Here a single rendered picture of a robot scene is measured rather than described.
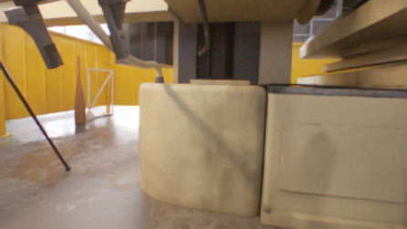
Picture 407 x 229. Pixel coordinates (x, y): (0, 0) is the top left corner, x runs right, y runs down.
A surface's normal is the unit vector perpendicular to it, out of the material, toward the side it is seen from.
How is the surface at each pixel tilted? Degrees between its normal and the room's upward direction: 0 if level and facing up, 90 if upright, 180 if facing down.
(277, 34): 90
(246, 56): 90
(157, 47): 90
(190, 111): 90
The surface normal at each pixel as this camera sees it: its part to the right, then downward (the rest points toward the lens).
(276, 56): -0.21, 0.08
